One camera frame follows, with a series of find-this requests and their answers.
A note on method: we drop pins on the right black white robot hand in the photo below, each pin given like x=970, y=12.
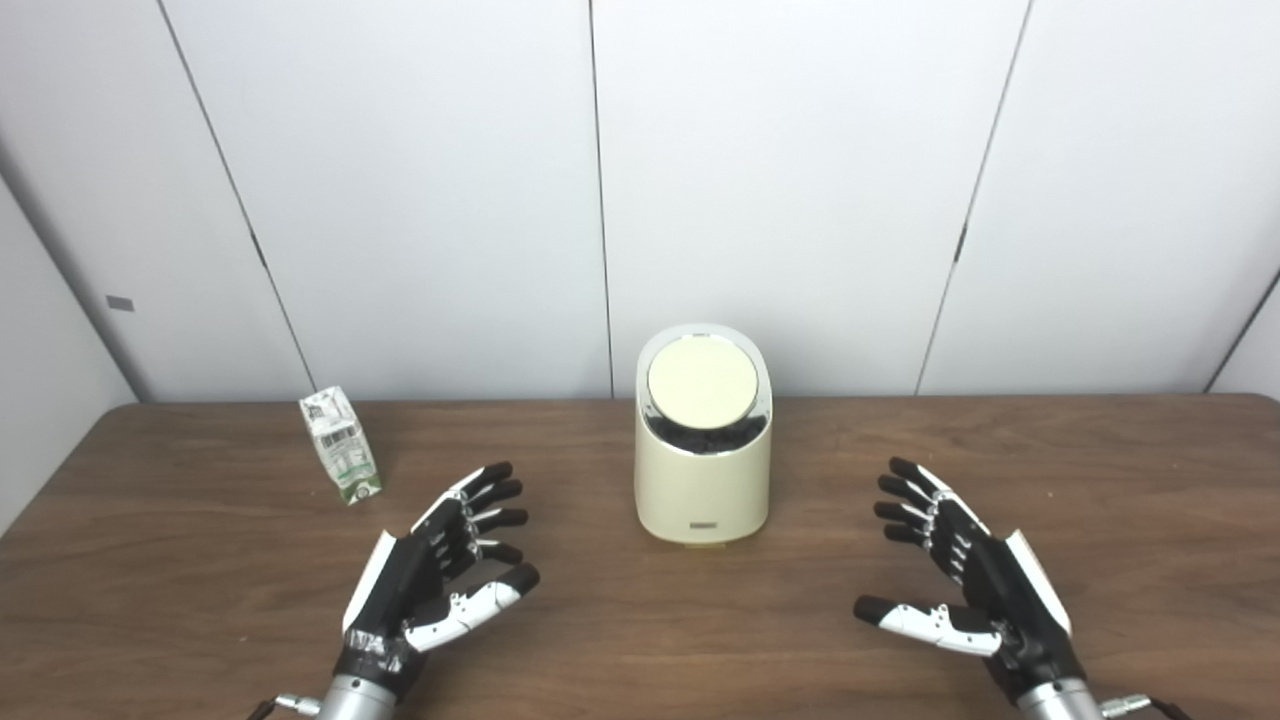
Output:
x=1010, y=600

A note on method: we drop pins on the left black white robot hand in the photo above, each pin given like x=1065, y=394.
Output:
x=400, y=585

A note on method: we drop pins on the small white green milk carton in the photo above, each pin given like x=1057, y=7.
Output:
x=342, y=447

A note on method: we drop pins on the cream-colored trash bin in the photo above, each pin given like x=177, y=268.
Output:
x=702, y=495

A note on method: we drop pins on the cream round bin lid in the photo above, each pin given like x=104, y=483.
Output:
x=702, y=383

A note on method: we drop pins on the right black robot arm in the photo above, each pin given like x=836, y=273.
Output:
x=1060, y=703

